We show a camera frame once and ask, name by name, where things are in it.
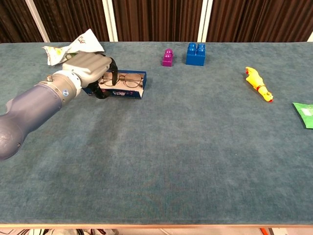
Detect blue cardboard glasses case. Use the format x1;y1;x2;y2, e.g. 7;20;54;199
82;70;147;100

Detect purple toy brick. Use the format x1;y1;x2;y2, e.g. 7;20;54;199
161;48;174;67

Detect blue toy brick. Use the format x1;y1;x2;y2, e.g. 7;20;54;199
185;42;206;67

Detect teal table cloth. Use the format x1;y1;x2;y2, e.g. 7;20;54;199
0;41;313;225

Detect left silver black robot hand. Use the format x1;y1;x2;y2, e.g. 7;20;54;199
62;52;120;100

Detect green foil packet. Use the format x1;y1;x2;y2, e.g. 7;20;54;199
292;102;313;130

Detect thin-framed eyeglasses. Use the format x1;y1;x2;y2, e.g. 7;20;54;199
99;72;144;89

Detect crumpled white snack bag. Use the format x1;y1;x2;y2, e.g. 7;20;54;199
42;28;105;66

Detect dark brown pleated curtain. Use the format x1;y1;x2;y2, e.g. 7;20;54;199
0;0;44;44
206;0;313;43
112;0;203;42
33;0;110;42

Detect yellow rubber chicken toy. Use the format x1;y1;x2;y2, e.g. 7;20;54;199
244;66;274;103

